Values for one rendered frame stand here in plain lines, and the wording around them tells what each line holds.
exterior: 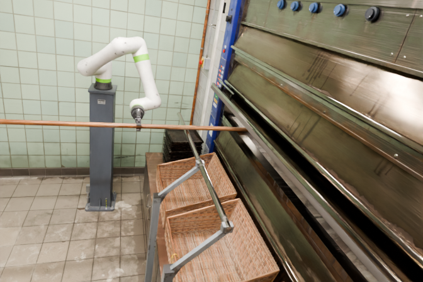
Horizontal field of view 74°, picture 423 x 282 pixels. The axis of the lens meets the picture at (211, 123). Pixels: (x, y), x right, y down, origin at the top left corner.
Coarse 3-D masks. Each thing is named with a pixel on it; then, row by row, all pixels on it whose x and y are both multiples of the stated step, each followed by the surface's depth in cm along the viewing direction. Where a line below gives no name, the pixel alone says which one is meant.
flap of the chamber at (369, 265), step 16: (272, 128) 162; (288, 144) 146; (288, 160) 124; (304, 160) 132; (288, 176) 113; (304, 176) 114; (320, 176) 120; (304, 192) 103; (320, 192) 105; (336, 192) 111; (320, 208) 95; (336, 208) 97; (352, 208) 102; (336, 224) 88; (352, 224) 91; (368, 224) 95; (352, 240) 82; (368, 240) 85; (384, 240) 89; (384, 256) 80; (400, 256) 84; (400, 272) 76; (416, 272) 79
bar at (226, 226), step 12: (180, 120) 207; (192, 144) 174; (204, 168) 151; (180, 180) 158; (168, 192) 159; (156, 204) 159; (216, 204) 126; (156, 216) 163; (156, 228) 167; (228, 228) 114; (216, 240) 117; (192, 252) 117; (168, 264) 119; (180, 264) 117; (168, 276) 116
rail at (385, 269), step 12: (288, 168) 114; (300, 180) 106; (312, 192) 100; (324, 204) 94; (336, 216) 89; (348, 228) 84; (360, 240) 80; (372, 252) 76; (384, 264) 73; (396, 276) 70
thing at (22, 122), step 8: (0, 120) 158; (8, 120) 160; (16, 120) 161; (24, 120) 162; (32, 120) 163; (40, 120) 165; (152, 128) 184; (160, 128) 185; (168, 128) 187; (176, 128) 188; (184, 128) 190; (192, 128) 191; (200, 128) 193; (208, 128) 194; (216, 128) 196; (224, 128) 198; (232, 128) 200; (240, 128) 202
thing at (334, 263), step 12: (228, 120) 219; (240, 132) 202; (252, 144) 187; (252, 156) 176; (264, 168) 161; (276, 180) 151; (288, 192) 142; (288, 204) 137; (300, 204) 135; (300, 216) 128; (312, 216) 128; (312, 228) 120; (324, 240) 115; (324, 252) 113; (336, 252) 110; (336, 264) 106; (348, 264) 105; (348, 276) 101; (360, 276) 101
